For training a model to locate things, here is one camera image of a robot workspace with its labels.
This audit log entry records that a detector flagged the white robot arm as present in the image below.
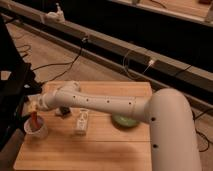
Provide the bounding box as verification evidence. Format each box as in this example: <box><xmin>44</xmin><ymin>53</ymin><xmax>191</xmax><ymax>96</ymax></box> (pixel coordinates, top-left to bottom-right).
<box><xmin>29</xmin><ymin>81</ymin><xmax>202</xmax><ymax>171</ymax></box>

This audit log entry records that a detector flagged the white ceramic cup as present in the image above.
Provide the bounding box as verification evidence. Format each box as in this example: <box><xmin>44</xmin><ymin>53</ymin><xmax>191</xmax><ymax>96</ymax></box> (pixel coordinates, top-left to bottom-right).
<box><xmin>24</xmin><ymin>116</ymin><xmax>48</xmax><ymax>139</ymax></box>

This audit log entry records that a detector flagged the green ceramic bowl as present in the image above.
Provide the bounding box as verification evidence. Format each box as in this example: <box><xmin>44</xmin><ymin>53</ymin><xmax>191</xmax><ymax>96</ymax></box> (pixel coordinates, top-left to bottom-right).
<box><xmin>111</xmin><ymin>115</ymin><xmax>140</xmax><ymax>128</ymax></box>

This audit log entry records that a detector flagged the black and white small box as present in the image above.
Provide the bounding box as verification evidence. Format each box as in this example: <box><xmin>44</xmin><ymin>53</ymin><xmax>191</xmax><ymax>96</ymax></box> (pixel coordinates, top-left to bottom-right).
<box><xmin>55</xmin><ymin>107</ymin><xmax>71</xmax><ymax>117</ymax></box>

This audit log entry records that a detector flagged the black camera stand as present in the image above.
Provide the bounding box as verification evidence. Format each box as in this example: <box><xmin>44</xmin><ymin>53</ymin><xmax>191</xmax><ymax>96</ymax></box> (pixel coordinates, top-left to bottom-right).
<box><xmin>0</xmin><ymin>14</ymin><xmax>42</xmax><ymax>151</ymax></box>

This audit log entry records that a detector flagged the black floor cable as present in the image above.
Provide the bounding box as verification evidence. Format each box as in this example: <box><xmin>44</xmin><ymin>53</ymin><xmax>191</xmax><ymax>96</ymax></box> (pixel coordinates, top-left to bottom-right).
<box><xmin>32</xmin><ymin>37</ymin><xmax>88</xmax><ymax>83</ymax></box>

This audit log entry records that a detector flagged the white object on rail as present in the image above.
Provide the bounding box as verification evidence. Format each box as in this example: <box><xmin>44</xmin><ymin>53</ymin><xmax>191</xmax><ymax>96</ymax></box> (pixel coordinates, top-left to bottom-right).
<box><xmin>46</xmin><ymin>4</ymin><xmax>65</xmax><ymax>23</ymax></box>

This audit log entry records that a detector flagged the white cable with plug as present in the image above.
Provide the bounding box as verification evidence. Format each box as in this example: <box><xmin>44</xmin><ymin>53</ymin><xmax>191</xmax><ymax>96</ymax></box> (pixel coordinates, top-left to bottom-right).
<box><xmin>122</xmin><ymin>49</ymin><xmax>156</xmax><ymax>81</ymax></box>

